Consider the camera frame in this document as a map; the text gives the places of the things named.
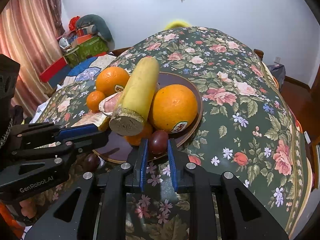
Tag pomelo piece with rind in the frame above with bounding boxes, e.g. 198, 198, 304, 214
72, 112, 110, 132

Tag medium orange tangerine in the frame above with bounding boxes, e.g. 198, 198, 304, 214
124, 122, 153, 146

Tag dark red plum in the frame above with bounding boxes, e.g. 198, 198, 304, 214
148, 130, 169, 155
84, 153, 100, 172

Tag small mandarin orange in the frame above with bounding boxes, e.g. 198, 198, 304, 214
86, 90, 106, 113

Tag peeled pomelo segment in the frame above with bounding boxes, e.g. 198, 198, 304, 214
99, 92, 122, 117

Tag large orange with sticker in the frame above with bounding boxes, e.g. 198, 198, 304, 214
149, 84, 198, 134

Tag dark purple round plate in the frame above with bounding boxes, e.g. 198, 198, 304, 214
93, 72, 203, 164

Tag red flat box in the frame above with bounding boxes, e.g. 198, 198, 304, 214
39, 57, 71, 88

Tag blue patchwork quilt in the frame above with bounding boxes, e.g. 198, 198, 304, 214
62, 54, 116, 87

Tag green gift box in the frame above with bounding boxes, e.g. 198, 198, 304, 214
63, 36, 109, 67

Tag pink curtain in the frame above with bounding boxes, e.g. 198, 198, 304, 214
1, 0, 63, 116

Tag grey stuffed plush toy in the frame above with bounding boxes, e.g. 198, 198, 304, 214
75, 14, 112, 42

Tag grey bag on floor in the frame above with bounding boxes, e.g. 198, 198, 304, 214
267, 63, 286, 90

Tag yellow fluffy pillow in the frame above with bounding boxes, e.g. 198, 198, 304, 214
165, 20, 190, 30

